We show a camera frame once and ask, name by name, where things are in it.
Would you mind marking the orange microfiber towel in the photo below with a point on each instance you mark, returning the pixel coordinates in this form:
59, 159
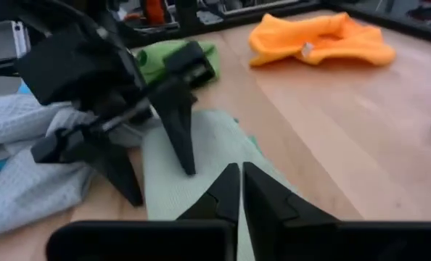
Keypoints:
328, 40

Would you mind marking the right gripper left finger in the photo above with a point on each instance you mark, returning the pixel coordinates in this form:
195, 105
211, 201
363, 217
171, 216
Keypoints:
146, 243

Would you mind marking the bright green microfiber towel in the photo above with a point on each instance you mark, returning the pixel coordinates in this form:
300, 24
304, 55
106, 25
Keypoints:
154, 61

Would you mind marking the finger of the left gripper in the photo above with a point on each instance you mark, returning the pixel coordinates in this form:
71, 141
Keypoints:
99, 152
179, 119

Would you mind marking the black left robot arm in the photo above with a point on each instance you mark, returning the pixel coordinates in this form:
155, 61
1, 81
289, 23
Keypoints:
37, 11

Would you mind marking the pale green microfiber towel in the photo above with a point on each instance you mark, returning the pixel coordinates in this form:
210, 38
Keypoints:
208, 145

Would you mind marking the grey waffle-weave towel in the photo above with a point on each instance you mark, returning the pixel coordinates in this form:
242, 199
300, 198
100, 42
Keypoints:
27, 188

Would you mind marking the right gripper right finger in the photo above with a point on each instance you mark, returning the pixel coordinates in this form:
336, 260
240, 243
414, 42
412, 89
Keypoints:
310, 243

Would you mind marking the red-orange standing object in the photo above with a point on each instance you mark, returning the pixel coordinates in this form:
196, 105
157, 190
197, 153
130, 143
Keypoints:
154, 11

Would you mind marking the black aluminium table frame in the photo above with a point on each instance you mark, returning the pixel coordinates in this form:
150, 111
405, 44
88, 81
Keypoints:
188, 18

